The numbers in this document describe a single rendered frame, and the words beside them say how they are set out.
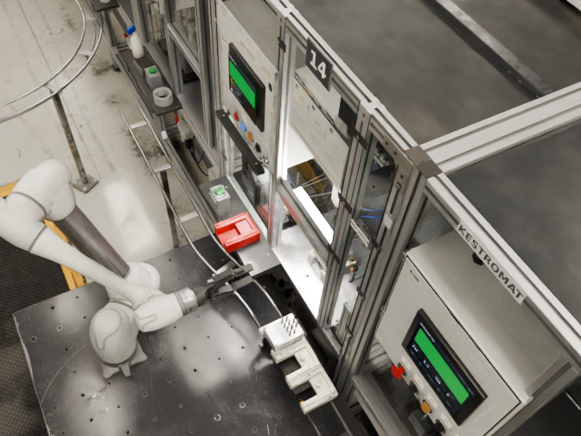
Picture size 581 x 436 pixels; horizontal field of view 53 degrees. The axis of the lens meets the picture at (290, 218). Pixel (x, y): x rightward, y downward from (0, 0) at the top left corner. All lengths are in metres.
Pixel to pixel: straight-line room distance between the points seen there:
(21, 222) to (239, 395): 1.06
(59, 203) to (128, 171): 1.94
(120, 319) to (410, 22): 1.46
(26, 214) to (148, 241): 1.69
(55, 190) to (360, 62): 1.10
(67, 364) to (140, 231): 1.33
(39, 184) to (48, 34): 3.28
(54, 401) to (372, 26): 1.80
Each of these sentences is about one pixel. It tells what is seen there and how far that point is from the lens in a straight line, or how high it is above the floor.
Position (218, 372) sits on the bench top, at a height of 0.68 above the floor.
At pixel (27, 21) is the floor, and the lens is 5.44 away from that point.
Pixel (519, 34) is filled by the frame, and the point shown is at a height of 2.01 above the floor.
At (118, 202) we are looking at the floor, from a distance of 3.84.
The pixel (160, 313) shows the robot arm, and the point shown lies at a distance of 2.03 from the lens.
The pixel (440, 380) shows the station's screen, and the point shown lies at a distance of 1.54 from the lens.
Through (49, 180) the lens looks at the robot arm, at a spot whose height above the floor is 1.45.
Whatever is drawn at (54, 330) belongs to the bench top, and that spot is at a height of 0.68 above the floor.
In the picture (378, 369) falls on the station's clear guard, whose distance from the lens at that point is 2.02.
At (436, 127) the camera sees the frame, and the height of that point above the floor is 2.01.
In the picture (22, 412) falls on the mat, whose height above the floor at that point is 0.01.
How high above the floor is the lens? 2.95
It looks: 53 degrees down
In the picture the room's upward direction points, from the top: 6 degrees clockwise
